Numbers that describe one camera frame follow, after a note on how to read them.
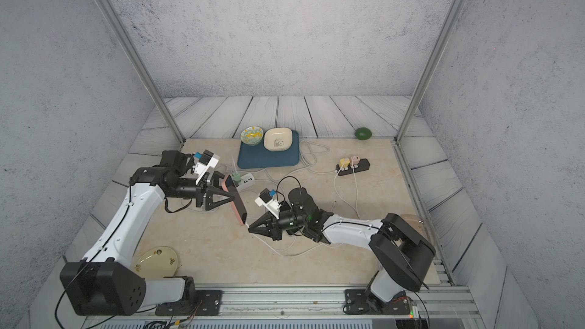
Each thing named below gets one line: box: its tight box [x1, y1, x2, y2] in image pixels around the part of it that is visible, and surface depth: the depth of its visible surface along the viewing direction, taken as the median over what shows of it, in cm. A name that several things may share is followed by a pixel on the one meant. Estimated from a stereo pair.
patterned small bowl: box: [239, 125, 265, 147], surface depth 121 cm
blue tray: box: [237, 129, 301, 170], surface depth 114 cm
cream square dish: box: [262, 127, 294, 152], surface depth 119 cm
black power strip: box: [335, 158, 371, 176], surface depth 109 cm
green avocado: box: [354, 127, 373, 141], surface depth 121 cm
